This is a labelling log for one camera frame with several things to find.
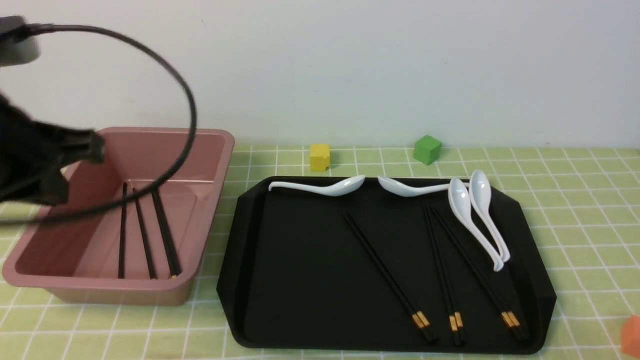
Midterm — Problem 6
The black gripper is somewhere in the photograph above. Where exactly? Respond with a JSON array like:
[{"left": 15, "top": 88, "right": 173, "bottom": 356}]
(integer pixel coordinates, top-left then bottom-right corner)
[{"left": 0, "top": 95, "right": 106, "bottom": 207}]

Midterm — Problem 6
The black chopstick pair gold band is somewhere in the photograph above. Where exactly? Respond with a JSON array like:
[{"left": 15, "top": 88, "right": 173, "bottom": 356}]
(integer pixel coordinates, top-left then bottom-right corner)
[{"left": 134, "top": 199, "right": 158, "bottom": 280}]

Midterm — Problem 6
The black chopstick in bin left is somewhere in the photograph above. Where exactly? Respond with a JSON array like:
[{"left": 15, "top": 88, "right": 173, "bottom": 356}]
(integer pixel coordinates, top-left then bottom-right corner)
[{"left": 118, "top": 202, "right": 128, "bottom": 280}]

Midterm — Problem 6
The black chopstick in bin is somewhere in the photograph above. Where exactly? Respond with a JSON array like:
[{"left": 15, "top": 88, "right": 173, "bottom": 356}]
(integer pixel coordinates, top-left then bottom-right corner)
[
  {"left": 118, "top": 202, "right": 128, "bottom": 280},
  {"left": 151, "top": 189, "right": 182, "bottom": 278}
]

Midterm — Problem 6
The pink rectangular plastic bin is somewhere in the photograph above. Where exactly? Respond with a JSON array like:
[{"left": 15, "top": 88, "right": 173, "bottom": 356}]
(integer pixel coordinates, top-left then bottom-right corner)
[{"left": 2, "top": 127, "right": 234, "bottom": 306}]

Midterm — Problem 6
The black chopstick in bin right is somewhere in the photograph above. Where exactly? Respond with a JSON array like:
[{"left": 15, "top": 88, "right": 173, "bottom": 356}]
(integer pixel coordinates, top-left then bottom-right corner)
[{"left": 151, "top": 189, "right": 182, "bottom": 278}]

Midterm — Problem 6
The yellow cube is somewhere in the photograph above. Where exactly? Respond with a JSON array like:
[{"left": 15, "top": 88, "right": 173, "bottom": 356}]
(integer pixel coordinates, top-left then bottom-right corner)
[{"left": 309, "top": 143, "right": 330, "bottom": 173}]

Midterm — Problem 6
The white spoon far left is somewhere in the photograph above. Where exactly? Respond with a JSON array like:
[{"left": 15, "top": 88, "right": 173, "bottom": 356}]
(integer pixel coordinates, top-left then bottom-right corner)
[{"left": 268, "top": 175, "right": 366, "bottom": 198}]

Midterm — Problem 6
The black plastic tray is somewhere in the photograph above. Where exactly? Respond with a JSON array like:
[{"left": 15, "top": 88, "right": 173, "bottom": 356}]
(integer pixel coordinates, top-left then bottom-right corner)
[{"left": 217, "top": 176, "right": 557, "bottom": 355}]

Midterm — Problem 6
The white spoon centre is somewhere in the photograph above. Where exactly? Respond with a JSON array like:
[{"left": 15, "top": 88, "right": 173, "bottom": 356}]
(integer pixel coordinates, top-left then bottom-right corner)
[{"left": 377, "top": 176, "right": 451, "bottom": 198}]

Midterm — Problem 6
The green cube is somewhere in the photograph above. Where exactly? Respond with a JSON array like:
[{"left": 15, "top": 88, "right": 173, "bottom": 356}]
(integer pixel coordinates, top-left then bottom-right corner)
[{"left": 413, "top": 135, "right": 442, "bottom": 166}]

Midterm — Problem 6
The black chopstick pair diagonal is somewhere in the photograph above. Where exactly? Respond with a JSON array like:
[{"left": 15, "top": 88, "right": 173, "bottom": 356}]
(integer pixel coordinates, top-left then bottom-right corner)
[{"left": 342, "top": 210, "right": 438, "bottom": 345}]

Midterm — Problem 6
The white spoon left of pair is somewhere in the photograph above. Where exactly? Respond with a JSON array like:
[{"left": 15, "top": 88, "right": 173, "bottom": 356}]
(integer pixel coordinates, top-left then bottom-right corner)
[{"left": 447, "top": 177, "right": 505, "bottom": 272}]

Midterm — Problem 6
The white spoon of pair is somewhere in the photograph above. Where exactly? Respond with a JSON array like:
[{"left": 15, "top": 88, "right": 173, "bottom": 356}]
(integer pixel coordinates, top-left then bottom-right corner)
[
  {"left": 447, "top": 177, "right": 505, "bottom": 272},
  {"left": 468, "top": 169, "right": 511, "bottom": 264}
]

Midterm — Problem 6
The white spoon right of pair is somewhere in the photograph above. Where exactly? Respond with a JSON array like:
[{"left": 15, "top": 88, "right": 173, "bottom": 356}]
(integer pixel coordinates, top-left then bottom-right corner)
[{"left": 468, "top": 169, "right": 511, "bottom": 264}]

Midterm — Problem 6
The black chopstick pair rightmost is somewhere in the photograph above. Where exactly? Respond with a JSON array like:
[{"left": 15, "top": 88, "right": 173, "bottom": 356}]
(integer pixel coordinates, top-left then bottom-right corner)
[{"left": 423, "top": 205, "right": 529, "bottom": 342}]

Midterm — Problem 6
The orange cube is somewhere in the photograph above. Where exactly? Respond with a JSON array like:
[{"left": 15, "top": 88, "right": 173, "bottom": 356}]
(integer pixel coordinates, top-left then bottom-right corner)
[{"left": 619, "top": 315, "right": 640, "bottom": 359}]

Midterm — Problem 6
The grey camera box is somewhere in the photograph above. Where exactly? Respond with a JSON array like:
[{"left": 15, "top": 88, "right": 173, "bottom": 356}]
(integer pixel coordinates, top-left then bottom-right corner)
[{"left": 0, "top": 15, "right": 41, "bottom": 68}]

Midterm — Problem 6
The black cable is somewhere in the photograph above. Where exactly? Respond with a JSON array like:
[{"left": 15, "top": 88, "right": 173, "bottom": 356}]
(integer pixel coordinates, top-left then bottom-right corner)
[{"left": 0, "top": 23, "right": 198, "bottom": 226}]

